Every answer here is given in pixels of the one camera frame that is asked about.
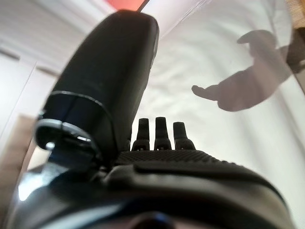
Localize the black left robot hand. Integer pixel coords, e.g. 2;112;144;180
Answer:
9;9;290;229

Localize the bed with white duvet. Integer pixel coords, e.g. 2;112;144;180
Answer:
140;0;305;184

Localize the brown wooden laundry basket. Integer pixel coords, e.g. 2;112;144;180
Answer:
287;20;305;73

